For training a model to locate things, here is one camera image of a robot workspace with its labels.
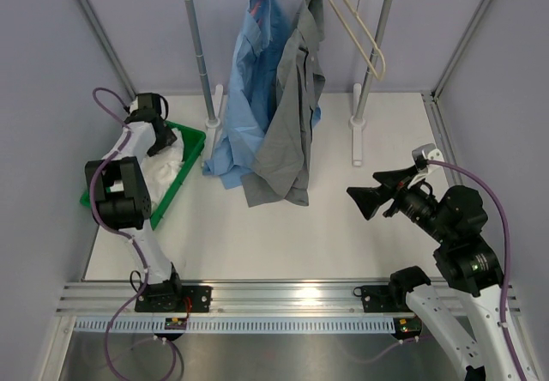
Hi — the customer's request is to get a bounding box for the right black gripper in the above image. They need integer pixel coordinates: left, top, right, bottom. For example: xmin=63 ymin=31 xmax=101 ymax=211
xmin=347 ymin=163 xmax=453 ymax=245

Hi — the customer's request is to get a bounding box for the white shirt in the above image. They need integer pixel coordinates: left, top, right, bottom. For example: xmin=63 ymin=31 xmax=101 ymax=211
xmin=141 ymin=129 xmax=184 ymax=212

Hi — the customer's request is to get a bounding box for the metal wire hanger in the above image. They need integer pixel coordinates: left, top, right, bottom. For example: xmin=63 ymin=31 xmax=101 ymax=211
xmin=327 ymin=0 xmax=387 ymax=78

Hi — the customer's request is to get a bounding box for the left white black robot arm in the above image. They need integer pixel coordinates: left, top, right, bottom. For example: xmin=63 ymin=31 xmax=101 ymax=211
xmin=85 ymin=93 xmax=184 ymax=311

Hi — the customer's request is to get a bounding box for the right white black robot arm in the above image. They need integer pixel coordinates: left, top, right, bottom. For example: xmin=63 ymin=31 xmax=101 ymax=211
xmin=347 ymin=160 xmax=538 ymax=380

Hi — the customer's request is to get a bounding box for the grey shirt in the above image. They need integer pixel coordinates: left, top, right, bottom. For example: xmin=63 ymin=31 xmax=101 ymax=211
xmin=241 ymin=0 xmax=325 ymax=207

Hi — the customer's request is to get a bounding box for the light blue shirt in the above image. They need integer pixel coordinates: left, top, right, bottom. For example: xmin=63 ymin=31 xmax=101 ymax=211
xmin=202 ymin=0 xmax=323 ymax=190

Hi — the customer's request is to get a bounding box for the green plastic tray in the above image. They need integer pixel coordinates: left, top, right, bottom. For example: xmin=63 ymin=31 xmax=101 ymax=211
xmin=81 ymin=119 xmax=206 ymax=230

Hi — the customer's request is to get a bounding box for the white metal clothes rack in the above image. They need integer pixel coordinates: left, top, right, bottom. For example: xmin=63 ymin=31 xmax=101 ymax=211
xmin=184 ymin=0 xmax=394 ymax=167

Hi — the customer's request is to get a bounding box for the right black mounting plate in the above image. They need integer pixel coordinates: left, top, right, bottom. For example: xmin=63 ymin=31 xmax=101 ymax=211
xmin=353 ymin=284 xmax=412 ymax=313

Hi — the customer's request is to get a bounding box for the black mounting plate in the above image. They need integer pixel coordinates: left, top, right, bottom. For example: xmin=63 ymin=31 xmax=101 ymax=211
xmin=353 ymin=284 xmax=412 ymax=313
xmin=135 ymin=286 xmax=212 ymax=313

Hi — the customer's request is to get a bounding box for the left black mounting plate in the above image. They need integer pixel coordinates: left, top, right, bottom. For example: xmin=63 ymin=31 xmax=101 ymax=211
xmin=135 ymin=286 xmax=212 ymax=313

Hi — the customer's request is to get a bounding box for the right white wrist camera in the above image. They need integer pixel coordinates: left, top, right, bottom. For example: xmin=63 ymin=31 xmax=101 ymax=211
xmin=408 ymin=143 xmax=444 ymax=188

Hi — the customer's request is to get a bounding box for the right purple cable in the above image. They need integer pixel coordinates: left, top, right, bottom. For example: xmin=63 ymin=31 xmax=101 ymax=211
xmin=426 ymin=160 xmax=527 ymax=381

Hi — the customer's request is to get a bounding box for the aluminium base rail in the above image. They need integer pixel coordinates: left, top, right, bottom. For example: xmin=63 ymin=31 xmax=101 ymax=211
xmin=55 ymin=280 xmax=522 ymax=318

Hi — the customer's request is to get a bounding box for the white slotted cable duct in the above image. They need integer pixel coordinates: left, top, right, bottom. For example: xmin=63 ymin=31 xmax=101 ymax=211
xmin=75 ymin=317 xmax=395 ymax=335

